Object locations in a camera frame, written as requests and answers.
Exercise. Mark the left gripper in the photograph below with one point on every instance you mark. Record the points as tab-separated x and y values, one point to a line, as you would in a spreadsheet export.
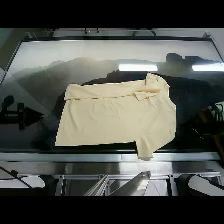
20	116

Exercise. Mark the silver frame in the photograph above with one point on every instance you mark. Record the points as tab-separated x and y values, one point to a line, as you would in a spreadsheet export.
110	165

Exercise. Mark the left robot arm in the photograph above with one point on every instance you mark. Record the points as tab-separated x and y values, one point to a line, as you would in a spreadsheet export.
31	182

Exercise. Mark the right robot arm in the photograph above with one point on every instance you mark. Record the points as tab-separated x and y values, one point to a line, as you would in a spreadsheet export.
203	185

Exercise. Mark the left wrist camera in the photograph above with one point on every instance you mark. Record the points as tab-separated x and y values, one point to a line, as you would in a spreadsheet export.
7	101

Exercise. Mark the cream polo shirt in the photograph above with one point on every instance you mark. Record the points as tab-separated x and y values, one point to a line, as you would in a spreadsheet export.
113	116

